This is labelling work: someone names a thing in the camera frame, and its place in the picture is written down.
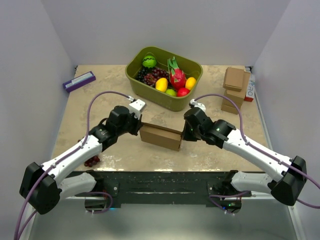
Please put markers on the purple flat box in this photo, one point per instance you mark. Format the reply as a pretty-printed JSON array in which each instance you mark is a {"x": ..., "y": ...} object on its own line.
[{"x": 79, "y": 82}]

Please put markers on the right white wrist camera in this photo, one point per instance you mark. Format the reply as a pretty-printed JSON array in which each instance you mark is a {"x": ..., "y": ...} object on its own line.
[{"x": 194, "y": 104}]

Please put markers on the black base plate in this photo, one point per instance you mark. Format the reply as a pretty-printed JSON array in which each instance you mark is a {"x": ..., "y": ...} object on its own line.
[{"x": 207, "y": 188}]

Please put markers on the olive green plastic bin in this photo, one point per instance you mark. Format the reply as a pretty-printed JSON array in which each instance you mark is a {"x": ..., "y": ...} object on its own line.
[{"x": 189, "y": 67}]

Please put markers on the pink dragon fruit toy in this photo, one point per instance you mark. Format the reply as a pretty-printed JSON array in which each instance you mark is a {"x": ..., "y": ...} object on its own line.
[{"x": 177, "y": 77}]

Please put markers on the white red printed box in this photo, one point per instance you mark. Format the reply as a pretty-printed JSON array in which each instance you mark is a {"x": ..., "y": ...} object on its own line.
[{"x": 250, "y": 91}]

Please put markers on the top folded cardboard box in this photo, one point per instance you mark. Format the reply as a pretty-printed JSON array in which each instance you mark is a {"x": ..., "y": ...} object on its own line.
[{"x": 233, "y": 79}]

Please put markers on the stack of folded cardboard boxes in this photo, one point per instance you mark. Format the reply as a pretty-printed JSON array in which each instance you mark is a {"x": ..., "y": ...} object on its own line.
[{"x": 238, "y": 97}]

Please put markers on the green lime toy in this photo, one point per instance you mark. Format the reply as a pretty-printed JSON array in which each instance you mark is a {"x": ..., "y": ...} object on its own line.
[{"x": 171, "y": 92}]

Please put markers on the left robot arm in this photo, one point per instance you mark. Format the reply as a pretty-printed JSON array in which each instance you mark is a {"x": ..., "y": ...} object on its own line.
[{"x": 43, "y": 186}]

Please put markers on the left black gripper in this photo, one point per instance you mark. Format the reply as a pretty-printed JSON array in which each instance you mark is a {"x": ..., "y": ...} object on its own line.
[{"x": 138, "y": 124}]

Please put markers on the yellow mango toy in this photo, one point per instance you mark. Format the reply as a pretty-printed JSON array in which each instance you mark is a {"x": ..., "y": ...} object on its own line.
[
  {"x": 161, "y": 84},
  {"x": 190, "y": 83}
]

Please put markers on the brown cardboard paper box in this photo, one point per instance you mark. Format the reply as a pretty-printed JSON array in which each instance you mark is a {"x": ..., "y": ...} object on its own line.
[{"x": 161, "y": 136}]

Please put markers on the yellow mango toy left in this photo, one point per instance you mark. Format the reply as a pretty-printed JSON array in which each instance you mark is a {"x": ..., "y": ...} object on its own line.
[{"x": 161, "y": 84}]

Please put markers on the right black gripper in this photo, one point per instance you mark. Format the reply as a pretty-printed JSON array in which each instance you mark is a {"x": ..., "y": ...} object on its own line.
[{"x": 185, "y": 136}]

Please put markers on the red grape bunch on table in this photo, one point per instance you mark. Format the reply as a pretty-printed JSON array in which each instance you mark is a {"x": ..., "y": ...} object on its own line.
[{"x": 91, "y": 162}]

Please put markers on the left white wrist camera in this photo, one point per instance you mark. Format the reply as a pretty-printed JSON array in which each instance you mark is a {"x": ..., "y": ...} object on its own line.
[{"x": 136, "y": 107}]

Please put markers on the green watermelon toy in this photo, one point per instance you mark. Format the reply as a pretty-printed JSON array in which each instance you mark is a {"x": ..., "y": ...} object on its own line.
[{"x": 149, "y": 61}]

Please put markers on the aluminium frame rail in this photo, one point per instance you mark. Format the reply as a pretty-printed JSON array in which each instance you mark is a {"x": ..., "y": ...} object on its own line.
[{"x": 26, "y": 223}]

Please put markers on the dark purple grape bunch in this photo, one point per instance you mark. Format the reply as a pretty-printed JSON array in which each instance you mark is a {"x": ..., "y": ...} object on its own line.
[{"x": 141, "y": 74}]

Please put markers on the red apple toy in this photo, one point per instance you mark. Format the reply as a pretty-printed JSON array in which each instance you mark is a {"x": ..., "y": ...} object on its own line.
[{"x": 182, "y": 92}]

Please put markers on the red grape bunch in bin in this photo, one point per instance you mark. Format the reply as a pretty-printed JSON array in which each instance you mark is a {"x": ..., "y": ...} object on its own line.
[{"x": 154, "y": 74}]

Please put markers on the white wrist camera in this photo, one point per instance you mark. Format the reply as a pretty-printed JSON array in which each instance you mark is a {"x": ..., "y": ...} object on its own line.
[
  {"x": 194, "y": 104},
  {"x": 136, "y": 107}
]

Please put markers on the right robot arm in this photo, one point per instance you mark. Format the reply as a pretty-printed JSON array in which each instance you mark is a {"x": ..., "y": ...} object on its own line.
[{"x": 283, "y": 177}]

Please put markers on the yellow mango toy right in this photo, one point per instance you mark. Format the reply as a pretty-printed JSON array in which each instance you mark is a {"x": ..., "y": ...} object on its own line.
[{"x": 190, "y": 83}]

